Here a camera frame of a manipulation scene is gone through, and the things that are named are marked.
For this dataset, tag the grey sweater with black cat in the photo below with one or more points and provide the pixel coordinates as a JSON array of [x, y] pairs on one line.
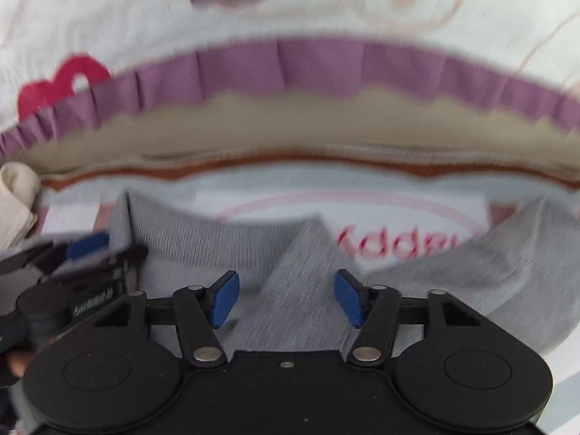
[[523, 275]]

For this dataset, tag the person's left hand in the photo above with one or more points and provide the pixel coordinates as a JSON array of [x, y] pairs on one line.
[[18, 362]]

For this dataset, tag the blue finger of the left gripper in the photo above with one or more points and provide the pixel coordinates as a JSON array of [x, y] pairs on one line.
[[87, 246]]

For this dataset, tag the bear print quilt purple trim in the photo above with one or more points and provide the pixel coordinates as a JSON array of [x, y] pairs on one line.
[[67, 65]]

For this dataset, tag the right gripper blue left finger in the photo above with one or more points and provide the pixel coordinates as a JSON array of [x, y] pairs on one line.
[[199, 311]]

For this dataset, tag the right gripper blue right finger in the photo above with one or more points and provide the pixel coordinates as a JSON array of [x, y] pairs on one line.
[[374, 312]]

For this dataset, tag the folded white garment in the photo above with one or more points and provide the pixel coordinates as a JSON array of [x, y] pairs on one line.
[[19, 188]]

